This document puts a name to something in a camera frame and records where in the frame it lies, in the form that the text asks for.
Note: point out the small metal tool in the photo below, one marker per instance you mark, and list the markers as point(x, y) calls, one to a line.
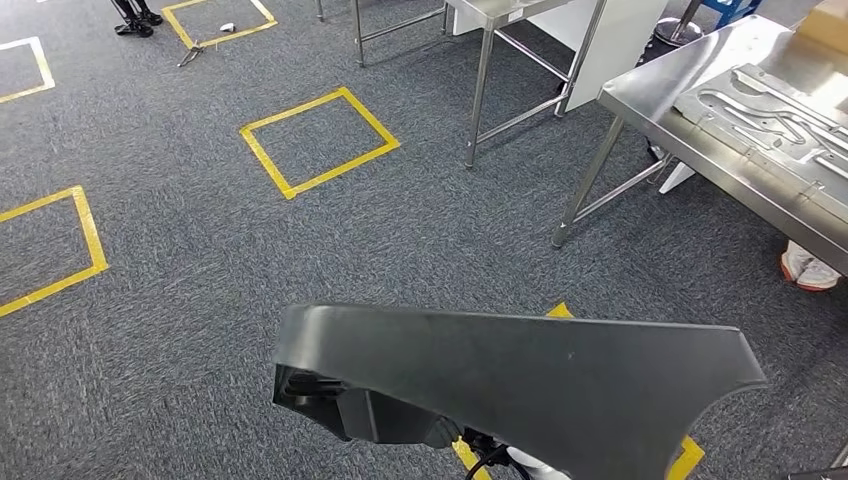
point(190, 54)

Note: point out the steel frame table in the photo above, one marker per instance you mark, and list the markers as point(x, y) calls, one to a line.
point(478, 99)

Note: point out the stainless steel workbench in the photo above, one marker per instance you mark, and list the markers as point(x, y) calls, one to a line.
point(662, 93)

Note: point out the white cabinet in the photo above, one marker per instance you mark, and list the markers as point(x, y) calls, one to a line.
point(623, 46)

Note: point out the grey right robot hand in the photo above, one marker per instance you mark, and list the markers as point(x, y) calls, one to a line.
point(442, 434)

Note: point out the stamped grey metal panel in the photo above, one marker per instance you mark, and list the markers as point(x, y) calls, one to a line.
point(762, 119)

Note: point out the blue cart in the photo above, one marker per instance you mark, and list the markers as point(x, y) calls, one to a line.
point(729, 8)

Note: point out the black plastic car part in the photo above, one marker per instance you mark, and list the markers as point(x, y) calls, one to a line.
point(530, 384)

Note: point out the small white object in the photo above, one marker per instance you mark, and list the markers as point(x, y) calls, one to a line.
point(227, 28)

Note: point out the yellow floor tape square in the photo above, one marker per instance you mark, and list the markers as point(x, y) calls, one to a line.
point(298, 110)
point(240, 35)
point(93, 232)

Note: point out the black round stool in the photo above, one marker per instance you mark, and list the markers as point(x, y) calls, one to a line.
point(676, 36)

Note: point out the brown cardboard box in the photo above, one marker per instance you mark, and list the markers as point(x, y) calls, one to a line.
point(828, 23)

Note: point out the person's black boot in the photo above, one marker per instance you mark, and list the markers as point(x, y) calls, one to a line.
point(149, 12)
point(129, 20)

